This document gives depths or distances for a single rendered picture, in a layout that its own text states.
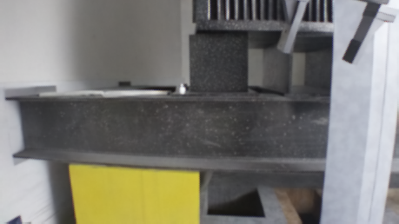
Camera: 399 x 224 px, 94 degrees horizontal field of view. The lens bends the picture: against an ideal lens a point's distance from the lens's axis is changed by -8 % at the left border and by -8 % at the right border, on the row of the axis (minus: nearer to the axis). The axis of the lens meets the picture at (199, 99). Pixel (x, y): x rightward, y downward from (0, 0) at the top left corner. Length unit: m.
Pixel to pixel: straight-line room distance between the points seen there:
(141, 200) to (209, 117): 0.39
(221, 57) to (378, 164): 0.55
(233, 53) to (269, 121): 0.27
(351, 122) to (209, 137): 0.43
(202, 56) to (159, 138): 0.34
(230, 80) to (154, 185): 0.45
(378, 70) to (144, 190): 0.79
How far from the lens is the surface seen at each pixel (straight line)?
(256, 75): 3.81
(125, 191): 0.83
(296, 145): 0.79
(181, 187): 0.75
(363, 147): 0.68
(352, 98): 0.64
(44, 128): 1.05
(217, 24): 0.66
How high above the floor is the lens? 0.72
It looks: 6 degrees down
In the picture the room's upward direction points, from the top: 1 degrees counter-clockwise
